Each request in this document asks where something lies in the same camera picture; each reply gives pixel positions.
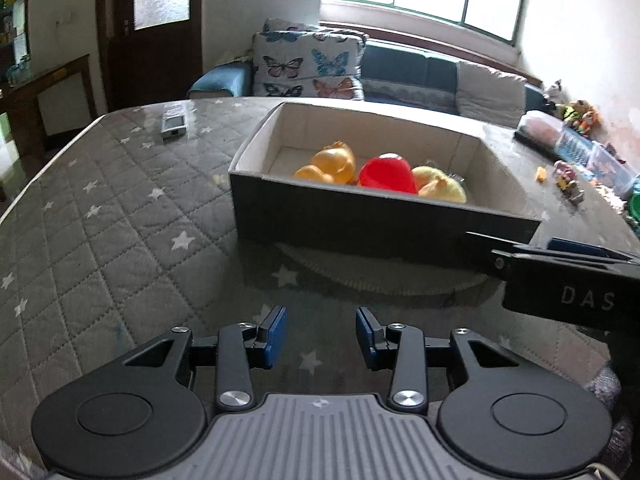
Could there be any grey cardboard box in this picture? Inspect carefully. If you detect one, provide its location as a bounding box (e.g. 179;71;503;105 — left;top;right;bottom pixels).
229;101;543;267

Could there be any small pink toy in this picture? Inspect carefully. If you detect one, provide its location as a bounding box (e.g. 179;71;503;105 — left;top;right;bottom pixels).
553;161;587;204

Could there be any large yellow rubber duck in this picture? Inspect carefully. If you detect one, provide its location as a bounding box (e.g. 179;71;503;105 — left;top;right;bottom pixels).
292;141;357;184

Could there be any blue patterned box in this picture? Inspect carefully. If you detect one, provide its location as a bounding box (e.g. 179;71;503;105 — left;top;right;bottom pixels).
554;127;597;167

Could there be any person's right hand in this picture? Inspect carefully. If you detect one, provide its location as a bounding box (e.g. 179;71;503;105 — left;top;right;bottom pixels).
580;365;640;463

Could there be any red plastic egg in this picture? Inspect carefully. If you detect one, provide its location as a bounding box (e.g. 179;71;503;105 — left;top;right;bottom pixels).
357;154;418;195

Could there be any dark wooden side table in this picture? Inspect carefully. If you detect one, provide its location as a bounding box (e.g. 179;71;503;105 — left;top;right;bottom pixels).
0;55;99;163

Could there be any white sofa cushion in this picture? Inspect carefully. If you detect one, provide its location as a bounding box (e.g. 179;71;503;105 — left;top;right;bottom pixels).
456;61;529;128

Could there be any green round object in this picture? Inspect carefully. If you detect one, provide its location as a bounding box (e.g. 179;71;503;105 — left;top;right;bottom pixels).
626;185;640;233

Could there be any dark wooden door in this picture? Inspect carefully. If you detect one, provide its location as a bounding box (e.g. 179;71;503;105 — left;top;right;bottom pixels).
96;0;204;113

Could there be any butterfly print pillow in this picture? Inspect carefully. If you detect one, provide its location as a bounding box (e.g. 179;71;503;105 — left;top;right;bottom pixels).
251;30;369;101
262;18;322;34

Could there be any clear plastic storage box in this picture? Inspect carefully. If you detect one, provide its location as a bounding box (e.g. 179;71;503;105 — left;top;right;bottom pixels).
589;142;640;197

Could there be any blue sofa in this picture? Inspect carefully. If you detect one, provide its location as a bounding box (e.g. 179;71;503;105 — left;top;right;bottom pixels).
187;40;551;127

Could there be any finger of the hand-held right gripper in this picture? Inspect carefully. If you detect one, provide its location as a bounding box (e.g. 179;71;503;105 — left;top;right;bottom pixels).
515;237;640;262
465;231;640;281

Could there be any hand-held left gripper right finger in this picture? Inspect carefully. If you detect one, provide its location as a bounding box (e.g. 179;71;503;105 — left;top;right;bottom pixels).
354;306;532;413

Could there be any wooden shelf unit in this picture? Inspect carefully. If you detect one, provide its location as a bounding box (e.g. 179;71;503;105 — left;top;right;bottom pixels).
0;0;32;86

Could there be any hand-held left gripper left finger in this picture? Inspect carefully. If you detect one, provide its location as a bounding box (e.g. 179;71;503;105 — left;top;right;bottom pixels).
121;305;288;413

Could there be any small silver remote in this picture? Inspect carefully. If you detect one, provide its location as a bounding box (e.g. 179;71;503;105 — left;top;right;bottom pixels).
160;101;189;141

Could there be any group of small plush toys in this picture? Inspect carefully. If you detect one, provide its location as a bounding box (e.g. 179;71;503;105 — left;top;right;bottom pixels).
547;82;602;137

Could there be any yellow plush chick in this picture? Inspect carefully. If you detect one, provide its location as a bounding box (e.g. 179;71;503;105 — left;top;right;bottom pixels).
412;166;468;204

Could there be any grey quilted star mat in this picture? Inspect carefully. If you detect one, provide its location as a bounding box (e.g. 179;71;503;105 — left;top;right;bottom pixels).
0;96;640;480

